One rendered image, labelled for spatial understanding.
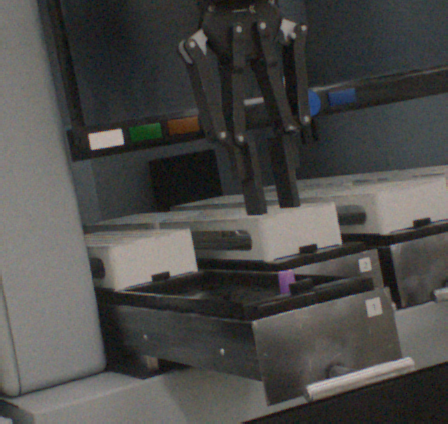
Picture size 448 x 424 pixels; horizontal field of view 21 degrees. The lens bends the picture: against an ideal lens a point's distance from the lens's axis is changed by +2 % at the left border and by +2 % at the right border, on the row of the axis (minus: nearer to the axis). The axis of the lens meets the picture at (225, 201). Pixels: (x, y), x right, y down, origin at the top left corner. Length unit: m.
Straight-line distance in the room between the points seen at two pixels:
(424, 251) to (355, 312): 0.35
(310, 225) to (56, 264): 0.28
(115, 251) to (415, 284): 0.34
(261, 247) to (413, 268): 0.17
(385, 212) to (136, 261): 0.29
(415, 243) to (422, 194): 0.08
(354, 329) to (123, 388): 0.28
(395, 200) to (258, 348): 0.45
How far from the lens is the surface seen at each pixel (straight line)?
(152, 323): 1.17
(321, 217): 1.33
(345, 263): 1.30
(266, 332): 0.98
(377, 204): 1.37
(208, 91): 1.10
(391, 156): 1.83
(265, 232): 1.30
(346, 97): 1.39
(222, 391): 1.24
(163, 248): 1.32
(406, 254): 1.35
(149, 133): 1.27
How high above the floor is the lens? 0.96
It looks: 3 degrees down
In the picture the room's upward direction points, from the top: 10 degrees counter-clockwise
